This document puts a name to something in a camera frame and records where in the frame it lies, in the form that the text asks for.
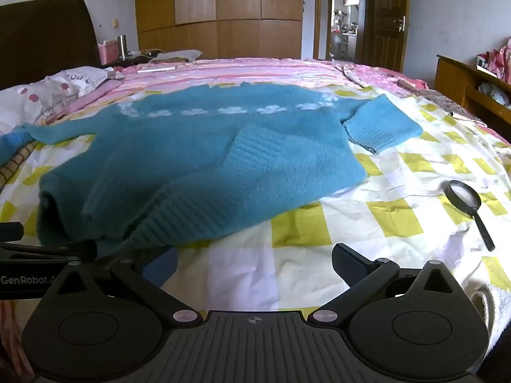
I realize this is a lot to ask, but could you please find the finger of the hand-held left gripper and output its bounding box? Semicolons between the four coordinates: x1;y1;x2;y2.
0;239;98;265
0;222;24;242

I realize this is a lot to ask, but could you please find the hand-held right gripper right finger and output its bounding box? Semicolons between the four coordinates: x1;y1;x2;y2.
307;243;469;325

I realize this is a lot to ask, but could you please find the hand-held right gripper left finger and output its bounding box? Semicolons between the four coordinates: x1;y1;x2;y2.
40;246;202;325

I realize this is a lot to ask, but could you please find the teal knit sweater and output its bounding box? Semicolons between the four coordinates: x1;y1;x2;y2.
16;81;424;258

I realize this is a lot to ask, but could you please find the brown plaid cloth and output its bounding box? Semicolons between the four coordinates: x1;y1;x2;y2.
0;142;38;194

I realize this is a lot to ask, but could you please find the yellow white checkered bed sheet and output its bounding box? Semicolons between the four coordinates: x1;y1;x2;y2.
0;84;511;328

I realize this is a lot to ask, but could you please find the blue cloth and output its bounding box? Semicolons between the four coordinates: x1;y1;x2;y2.
0;131;34;166

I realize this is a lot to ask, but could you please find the white pink dotted pillow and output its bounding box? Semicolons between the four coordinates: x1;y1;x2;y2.
0;67;116;134

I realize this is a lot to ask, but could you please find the black magnifying glass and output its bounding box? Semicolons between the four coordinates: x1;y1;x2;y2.
445;180;496;252

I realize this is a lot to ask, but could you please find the white towel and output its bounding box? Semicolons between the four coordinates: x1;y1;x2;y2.
469;277;511;348

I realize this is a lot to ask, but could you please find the brown patterned cloth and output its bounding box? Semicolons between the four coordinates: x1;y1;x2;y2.
397;79;485;124

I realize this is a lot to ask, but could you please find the pink floral quilt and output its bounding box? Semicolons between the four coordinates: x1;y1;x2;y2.
339;63;430;89

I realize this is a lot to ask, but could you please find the dark wooden headboard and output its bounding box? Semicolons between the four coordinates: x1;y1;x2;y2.
0;0;101;90

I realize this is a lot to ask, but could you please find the pink storage box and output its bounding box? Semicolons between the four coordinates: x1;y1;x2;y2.
98;42;120;65

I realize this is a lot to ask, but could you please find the pink striped blanket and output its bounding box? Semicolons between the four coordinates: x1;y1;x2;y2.
44;58;360;124

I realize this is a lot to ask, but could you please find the grey cloth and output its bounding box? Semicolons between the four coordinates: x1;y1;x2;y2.
157;49;203;63

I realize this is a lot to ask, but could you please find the wooden shelf cabinet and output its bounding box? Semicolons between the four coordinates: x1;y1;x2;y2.
433;55;511;144

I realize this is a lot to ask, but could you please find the crumpled plastic bag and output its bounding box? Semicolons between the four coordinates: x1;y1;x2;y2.
478;82;511;108

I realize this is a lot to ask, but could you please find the dark wooden door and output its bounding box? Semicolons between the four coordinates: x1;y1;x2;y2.
369;0;410;73

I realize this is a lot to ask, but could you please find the pink floral cloth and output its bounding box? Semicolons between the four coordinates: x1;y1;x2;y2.
477;36;511;78

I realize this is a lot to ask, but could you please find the wooden wardrobe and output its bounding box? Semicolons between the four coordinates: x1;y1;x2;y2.
133;0;304;60

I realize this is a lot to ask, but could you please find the wooden door frame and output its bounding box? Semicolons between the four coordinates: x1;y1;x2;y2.
313;0;372;61

